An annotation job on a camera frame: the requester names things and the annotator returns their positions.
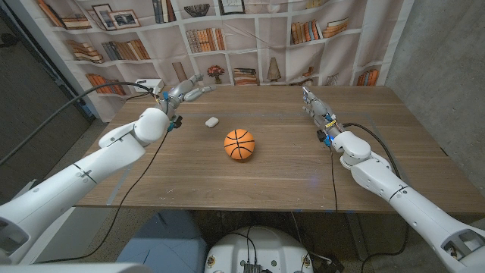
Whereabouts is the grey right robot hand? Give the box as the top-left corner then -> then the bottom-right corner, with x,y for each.
302,85 -> 342,140

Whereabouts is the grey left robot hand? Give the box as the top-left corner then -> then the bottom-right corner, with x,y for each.
157,73 -> 217,117

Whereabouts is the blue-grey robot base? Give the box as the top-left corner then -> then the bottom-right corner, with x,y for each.
115,210 -> 209,273

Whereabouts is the white power strip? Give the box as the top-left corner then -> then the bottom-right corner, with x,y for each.
133,77 -> 165,94

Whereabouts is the printed bookshelf backdrop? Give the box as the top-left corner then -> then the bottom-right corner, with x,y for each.
7,0 -> 416,123

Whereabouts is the orange basketball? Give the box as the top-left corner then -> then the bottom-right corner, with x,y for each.
223,128 -> 256,161

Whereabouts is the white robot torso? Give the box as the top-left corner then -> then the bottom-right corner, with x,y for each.
203,226 -> 314,273

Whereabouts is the perforated partition panel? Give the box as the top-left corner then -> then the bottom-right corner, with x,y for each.
0,7 -> 95,190

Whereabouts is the white floor mat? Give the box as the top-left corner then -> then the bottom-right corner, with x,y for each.
17,177 -> 113,265

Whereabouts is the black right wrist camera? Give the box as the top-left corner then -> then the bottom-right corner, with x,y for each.
316,129 -> 333,147

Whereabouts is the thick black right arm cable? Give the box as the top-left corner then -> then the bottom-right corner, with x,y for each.
342,121 -> 402,179

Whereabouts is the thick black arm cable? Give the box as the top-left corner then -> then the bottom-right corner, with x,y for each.
342,121 -> 402,179
0,81 -> 158,168

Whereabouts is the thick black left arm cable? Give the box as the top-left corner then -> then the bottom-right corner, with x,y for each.
0,81 -> 158,168

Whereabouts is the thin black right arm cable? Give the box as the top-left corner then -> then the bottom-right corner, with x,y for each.
328,146 -> 339,213

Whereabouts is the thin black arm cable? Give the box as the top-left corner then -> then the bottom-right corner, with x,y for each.
328,146 -> 339,213
36,128 -> 171,265

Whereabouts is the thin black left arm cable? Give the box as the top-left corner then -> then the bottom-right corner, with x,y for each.
36,128 -> 171,265

